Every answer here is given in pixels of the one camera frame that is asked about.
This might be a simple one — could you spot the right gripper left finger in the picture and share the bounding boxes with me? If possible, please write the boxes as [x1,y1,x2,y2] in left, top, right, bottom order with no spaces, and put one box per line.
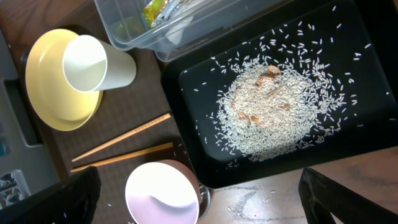
[1,166,101,224]

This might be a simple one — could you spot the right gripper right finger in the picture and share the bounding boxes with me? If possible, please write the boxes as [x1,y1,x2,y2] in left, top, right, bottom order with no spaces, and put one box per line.
[298,168,397,224]

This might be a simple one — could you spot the pink white bowl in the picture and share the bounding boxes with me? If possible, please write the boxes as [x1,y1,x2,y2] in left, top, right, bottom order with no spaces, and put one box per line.
[125,159,200,224]

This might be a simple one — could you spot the green orange snack wrapper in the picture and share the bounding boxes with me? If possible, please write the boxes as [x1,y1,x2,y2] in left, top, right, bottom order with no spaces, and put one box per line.
[142,0,191,29]

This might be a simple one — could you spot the pile of rice waste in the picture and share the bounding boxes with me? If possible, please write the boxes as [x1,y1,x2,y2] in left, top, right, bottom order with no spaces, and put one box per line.
[192,4,374,169]

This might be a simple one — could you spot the black waste tray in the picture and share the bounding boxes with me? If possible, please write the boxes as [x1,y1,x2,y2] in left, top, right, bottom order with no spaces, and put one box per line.
[161,1,397,189]

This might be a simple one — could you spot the grey dish rack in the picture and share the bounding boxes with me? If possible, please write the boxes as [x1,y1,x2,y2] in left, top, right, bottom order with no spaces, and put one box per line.
[1,35,59,209]

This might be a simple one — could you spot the upper wooden chopstick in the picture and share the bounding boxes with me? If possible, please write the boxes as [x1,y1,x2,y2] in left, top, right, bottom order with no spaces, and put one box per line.
[72,113,172,162]

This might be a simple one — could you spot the wooden chopstick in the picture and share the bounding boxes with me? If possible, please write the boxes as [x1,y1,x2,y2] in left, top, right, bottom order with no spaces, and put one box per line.
[72,113,172,162]
[71,142,174,172]

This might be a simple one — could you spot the dark brown serving tray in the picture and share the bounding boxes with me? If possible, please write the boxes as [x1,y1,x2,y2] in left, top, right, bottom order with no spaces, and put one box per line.
[18,24,212,224]

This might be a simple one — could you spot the yellow plate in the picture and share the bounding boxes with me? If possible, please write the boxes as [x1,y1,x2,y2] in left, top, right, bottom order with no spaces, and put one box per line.
[25,29,103,131]

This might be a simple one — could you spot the lower wooden chopstick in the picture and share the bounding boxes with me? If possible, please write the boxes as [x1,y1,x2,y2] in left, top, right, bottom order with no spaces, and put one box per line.
[71,142,174,172]

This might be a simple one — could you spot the white paper cup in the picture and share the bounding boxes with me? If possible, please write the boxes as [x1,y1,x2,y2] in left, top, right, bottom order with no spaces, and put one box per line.
[62,35,137,92]

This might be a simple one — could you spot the clear plastic bin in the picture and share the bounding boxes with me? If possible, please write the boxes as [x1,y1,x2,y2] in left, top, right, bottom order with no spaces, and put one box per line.
[95,0,285,62]

